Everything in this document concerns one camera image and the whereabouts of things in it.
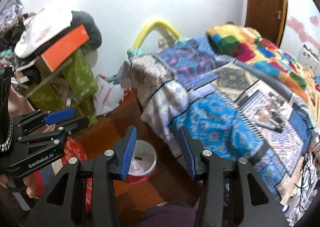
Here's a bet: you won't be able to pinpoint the white plastic shopping bag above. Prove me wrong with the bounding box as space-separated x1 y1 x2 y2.
93 75 124 116

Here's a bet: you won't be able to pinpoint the brown wooden door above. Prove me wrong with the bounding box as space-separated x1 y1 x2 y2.
245 0 287 46

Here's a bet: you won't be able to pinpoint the orange cardboard box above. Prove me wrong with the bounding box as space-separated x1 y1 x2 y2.
35 24 89 75

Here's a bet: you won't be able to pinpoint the white small cabinet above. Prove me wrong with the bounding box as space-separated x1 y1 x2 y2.
297 45 320 77

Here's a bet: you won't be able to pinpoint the patchwork blue bed quilt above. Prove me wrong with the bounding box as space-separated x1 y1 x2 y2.
119 37 319 203

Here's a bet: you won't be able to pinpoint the tangled black white cables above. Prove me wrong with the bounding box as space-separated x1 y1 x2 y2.
294 139 320 212

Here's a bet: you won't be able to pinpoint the yellow foam tube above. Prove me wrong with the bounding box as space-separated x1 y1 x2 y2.
132 20 183 50

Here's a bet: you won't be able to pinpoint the white plastic trash bin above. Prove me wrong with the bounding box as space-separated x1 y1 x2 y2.
129 140 157 177

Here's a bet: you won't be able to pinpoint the green fabric storage box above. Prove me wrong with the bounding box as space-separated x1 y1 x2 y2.
24 49 98 126

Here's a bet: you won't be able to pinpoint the colourful checkered blanket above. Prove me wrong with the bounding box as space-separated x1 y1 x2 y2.
206 24 319 107

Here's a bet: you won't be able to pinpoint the person's left hand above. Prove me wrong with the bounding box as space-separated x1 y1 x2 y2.
0 174 39 199

